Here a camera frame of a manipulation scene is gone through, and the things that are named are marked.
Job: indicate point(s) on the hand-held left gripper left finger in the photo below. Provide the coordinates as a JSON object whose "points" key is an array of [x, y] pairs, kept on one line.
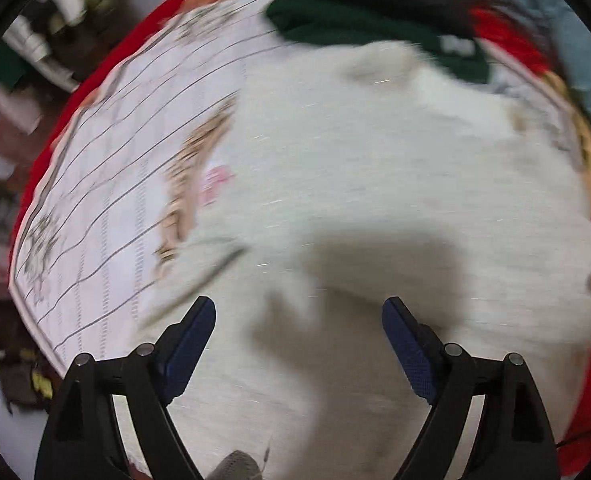
{"points": [[191, 345]]}

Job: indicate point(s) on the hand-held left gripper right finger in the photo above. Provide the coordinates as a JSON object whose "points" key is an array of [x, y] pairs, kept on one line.
{"points": [[409, 352]]}

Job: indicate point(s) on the light grey large garment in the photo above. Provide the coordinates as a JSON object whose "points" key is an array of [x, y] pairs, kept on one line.
{"points": [[350, 185]]}

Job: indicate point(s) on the dark floor clutter pile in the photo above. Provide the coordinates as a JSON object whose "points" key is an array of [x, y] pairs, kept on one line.
{"points": [[20, 360]]}

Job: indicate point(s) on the red bordered printed blanket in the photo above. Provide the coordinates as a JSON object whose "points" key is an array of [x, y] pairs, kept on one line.
{"points": [[125, 135]]}

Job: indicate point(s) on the blue grey cloth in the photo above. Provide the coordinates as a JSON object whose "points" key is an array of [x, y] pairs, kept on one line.
{"points": [[580, 60]]}

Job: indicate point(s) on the green cloth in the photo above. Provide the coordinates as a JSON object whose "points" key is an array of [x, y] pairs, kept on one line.
{"points": [[2, 67]]}

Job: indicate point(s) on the dark green garment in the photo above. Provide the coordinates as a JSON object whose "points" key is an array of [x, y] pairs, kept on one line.
{"points": [[335, 17]]}

